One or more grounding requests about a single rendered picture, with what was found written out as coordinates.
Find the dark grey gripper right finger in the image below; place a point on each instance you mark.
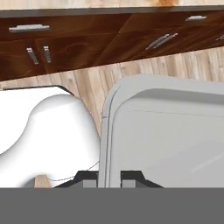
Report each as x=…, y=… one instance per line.
x=131, y=176

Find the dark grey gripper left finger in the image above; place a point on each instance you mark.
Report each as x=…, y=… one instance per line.
x=86, y=176

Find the white rounded object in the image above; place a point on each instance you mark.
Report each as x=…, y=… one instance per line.
x=58, y=140

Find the large pale grey rounded panel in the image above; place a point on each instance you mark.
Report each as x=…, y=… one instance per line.
x=166, y=134

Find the white flat panel dark edge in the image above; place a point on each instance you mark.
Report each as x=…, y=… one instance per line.
x=17, y=108

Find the dark wood cupboard door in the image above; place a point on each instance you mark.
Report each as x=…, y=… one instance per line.
x=13, y=62
x=192, y=39
x=78, y=51
x=125, y=51

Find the dark wood drawer front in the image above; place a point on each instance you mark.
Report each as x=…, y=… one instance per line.
x=75, y=24
x=163, y=22

